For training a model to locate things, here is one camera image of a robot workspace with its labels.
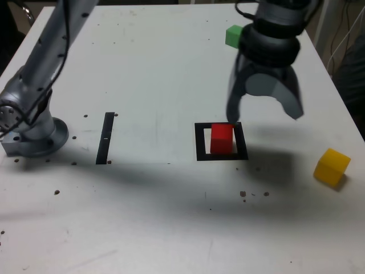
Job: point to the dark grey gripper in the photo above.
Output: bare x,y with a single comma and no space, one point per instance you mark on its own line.
271,70

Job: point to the red cube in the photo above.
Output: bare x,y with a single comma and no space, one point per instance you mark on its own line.
222,140

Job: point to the green cube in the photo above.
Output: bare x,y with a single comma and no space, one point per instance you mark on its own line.
232,37

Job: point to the yellow cube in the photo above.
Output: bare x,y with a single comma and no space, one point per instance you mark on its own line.
330,168

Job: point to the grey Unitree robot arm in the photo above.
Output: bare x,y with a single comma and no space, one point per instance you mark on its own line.
42,57

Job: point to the black tape square outline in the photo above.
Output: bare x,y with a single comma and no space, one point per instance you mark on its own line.
199,142

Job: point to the black tape strip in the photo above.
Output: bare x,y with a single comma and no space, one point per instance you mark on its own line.
104,142

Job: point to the curved metal chair part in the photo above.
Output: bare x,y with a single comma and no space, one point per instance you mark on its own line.
28,14

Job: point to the white upright post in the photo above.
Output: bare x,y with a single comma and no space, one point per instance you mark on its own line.
320,23

